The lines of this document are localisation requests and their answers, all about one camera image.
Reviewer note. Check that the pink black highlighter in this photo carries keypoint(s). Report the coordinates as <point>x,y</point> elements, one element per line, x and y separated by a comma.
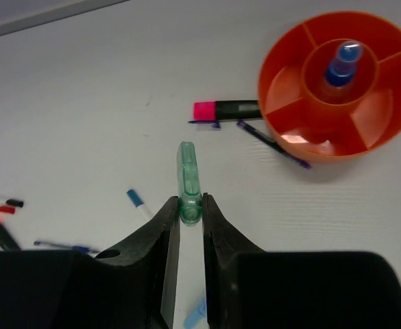
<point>230,110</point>

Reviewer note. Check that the blue capped white marker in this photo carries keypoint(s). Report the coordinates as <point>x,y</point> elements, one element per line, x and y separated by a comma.
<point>139,204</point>

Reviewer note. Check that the blue ballpoint pen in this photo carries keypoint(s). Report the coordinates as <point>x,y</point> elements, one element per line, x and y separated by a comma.
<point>211,125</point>

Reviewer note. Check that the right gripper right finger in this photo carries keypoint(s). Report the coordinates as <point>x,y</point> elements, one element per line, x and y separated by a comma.
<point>223,244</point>

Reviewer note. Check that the orange round compartment container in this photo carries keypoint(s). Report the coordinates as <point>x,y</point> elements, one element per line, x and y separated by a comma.
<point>330,88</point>

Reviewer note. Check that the light blue translucent pen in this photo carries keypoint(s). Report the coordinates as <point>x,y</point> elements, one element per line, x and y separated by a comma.
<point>199,313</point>

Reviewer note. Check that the red capped white marker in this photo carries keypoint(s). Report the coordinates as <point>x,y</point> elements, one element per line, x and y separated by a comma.
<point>7,210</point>

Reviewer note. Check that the black capped white marker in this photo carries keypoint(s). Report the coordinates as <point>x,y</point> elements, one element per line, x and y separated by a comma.
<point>13,202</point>

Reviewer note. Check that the dark blue pen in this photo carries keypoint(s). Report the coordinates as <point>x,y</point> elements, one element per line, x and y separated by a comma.
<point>343,66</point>

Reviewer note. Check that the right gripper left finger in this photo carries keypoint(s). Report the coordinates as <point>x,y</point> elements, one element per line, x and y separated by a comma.
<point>143,272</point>

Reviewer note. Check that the purple pen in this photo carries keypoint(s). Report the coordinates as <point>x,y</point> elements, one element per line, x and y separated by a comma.
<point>271,143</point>

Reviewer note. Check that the green pen cap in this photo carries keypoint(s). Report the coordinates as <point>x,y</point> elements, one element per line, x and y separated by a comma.
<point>189,191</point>

